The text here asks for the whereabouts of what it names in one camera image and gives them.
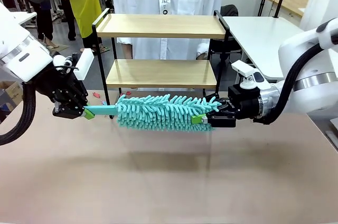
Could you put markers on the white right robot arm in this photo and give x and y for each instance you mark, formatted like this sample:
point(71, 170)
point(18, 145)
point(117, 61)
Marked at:
point(311, 76)

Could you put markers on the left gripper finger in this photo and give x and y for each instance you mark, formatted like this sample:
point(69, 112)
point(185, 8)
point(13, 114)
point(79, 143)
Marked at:
point(84, 101)
point(79, 113)

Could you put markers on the large white table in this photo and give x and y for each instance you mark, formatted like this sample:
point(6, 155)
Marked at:
point(258, 36)

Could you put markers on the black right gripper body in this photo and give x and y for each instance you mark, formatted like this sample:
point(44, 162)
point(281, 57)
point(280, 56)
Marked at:
point(245, 102)

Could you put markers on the black chair back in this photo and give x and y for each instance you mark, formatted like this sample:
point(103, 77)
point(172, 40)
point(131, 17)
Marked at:
point(229, 10)

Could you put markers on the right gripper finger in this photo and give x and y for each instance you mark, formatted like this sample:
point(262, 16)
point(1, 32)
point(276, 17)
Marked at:
point(221, 105)
point(221, 122)

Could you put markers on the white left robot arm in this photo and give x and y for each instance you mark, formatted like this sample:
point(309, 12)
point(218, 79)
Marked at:
point(18, 55)

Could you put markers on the person in white coat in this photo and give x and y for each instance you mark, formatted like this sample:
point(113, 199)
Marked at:
point(169, 31)

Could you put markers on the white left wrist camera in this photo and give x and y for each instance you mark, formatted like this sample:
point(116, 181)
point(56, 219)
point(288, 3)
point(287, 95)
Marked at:
point(84, 64)

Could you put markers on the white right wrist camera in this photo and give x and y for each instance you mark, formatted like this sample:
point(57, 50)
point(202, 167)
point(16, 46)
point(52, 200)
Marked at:
point(249, 73)

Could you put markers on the person right hand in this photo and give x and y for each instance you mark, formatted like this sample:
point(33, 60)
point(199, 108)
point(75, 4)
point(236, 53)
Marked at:
point(127, 51)

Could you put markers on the small white table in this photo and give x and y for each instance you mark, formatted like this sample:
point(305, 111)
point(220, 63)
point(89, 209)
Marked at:
point(25, 18)

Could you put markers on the light wooden table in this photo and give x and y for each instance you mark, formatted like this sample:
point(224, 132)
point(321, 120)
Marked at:
point(287, 3)

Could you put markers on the teal microfibre duster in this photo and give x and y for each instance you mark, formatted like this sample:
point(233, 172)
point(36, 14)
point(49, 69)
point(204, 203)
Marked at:
point(158, 113)

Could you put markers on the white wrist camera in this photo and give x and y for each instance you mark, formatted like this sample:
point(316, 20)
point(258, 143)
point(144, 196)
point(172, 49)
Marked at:
point(84, 64)
point(249, 73)

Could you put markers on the brown cardboard box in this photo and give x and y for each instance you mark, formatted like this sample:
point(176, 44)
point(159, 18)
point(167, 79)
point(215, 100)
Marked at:
point(9, 92)

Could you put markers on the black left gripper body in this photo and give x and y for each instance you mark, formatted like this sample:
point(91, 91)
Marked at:
point(68, 89)

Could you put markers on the person in yellow apron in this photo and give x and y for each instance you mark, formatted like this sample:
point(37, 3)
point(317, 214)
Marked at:
point(84, 2)

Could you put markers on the two-tier wooden shelf black frame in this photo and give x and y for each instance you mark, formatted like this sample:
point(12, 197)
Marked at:
point(161, 31)

